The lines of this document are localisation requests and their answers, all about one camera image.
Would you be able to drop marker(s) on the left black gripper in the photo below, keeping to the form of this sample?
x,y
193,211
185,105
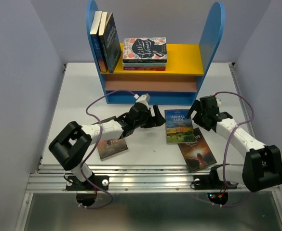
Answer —
x,y
158,120

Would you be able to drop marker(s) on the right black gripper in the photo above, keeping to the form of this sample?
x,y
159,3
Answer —
x,y
195,104

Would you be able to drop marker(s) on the Animal Farm blue book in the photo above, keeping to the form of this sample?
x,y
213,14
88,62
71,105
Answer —
x,y
179,127

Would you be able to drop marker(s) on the Nineteen Eighty-Four dark book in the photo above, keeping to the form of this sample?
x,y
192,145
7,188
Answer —
x,y
109,40

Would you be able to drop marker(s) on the Jane Eyre blue book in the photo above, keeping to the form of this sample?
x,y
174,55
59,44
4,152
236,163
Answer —
x,y
96,41

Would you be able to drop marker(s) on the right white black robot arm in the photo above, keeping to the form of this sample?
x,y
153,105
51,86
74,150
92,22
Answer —
x,y
262,166

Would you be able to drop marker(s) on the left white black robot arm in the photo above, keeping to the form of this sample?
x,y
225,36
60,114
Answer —
x,y
71,144

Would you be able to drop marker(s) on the teal book in stack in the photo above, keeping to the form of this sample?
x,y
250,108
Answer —
x,y
144,64

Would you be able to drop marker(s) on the dark green book in stack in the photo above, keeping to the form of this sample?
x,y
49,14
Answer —
x,y
146,61

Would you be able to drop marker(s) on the Three Days to See book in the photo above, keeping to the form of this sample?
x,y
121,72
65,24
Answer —
x,y
197,154

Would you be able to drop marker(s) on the blue yellow wooden bookshelf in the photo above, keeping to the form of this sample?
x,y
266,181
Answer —
x,y
186,69

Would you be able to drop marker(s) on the A Tale of Two Cities book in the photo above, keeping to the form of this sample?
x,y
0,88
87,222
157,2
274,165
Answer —
x,y
110,148

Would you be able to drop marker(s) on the purple Roald Dahl book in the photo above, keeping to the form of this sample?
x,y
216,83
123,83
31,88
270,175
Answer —
x,y
135,68

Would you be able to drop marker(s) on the Little Women floral book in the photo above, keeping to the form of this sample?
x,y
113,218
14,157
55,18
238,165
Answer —
x,y
144,48

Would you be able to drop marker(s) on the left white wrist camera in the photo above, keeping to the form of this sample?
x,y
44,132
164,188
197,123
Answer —
x,y
144,98

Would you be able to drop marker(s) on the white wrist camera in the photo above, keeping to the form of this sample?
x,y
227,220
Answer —
x,y
219,101
144,98

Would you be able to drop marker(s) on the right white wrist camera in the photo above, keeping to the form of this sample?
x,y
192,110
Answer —
x,y
219,101

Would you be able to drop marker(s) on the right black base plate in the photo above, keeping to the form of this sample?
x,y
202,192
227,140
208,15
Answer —
x,y
206,182

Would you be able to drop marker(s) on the aluminium extrusion rail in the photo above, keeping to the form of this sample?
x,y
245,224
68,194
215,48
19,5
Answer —
x,y
122,179

